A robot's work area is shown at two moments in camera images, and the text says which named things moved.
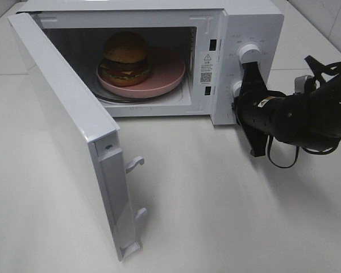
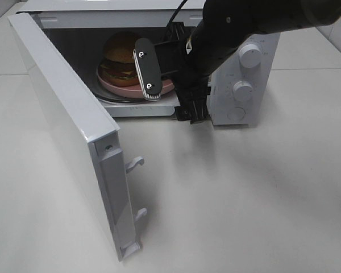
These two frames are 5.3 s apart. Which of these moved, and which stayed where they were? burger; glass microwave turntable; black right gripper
Moved: black right gripper
Stayed: glass microwave turntable; burger
